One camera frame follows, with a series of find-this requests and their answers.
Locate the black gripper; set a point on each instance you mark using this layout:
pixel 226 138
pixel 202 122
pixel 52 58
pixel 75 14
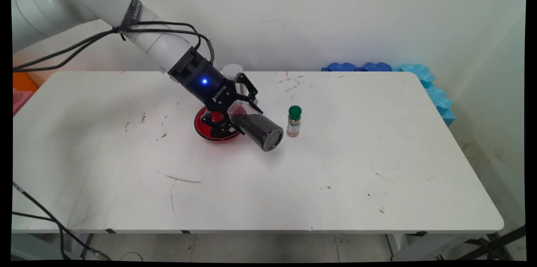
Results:
pixel 205 84

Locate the clear jar of black seeds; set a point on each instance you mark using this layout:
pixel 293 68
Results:
pixel 260 130

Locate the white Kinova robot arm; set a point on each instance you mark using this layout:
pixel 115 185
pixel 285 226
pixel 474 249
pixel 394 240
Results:
pixel 105 2

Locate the brown spice jar white lid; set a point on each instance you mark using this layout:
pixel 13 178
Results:
pixel 230 69

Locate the red bowl with black rim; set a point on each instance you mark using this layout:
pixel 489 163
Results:
pixel 199 126

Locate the small spice bottle green cap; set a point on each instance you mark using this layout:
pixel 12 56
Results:
pixel 293 126

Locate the light blue foam mat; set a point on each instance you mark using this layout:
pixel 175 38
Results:
pixel 419 74

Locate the grey table leg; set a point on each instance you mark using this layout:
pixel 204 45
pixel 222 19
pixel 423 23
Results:
pixel 77 244

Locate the orange object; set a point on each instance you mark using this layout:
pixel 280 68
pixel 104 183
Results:
pixel 24 83

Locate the pink foam block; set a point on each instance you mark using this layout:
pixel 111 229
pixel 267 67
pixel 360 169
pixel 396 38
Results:
pixel 21 101

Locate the black tripod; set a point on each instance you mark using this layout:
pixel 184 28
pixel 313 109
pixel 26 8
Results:
pixel 509 233

